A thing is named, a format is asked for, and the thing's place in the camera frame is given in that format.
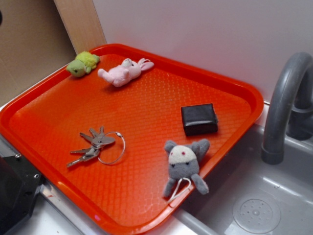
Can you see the green plush turtle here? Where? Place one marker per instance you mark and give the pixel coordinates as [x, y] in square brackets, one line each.
[83, 64]

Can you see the grey plastic faucet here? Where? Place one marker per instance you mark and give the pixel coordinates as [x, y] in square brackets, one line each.
[291, 108]

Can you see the grey toy sink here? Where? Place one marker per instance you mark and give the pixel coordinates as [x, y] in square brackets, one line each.
[249, 197]

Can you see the pink plush bunny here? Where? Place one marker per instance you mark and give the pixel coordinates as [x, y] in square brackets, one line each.
[126, 72]

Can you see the grey plush mouse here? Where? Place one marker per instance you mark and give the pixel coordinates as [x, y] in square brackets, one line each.
[184, 164]

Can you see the black metal base block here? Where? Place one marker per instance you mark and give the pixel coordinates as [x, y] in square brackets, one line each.
[20, 184]

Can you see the silver keys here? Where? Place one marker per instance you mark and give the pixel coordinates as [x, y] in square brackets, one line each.
[98, 141]

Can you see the orange plastic tray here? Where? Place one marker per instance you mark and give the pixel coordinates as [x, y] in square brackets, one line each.
[125, 198]

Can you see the black rectangular block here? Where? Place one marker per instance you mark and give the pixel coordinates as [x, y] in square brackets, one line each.
[199, 119]

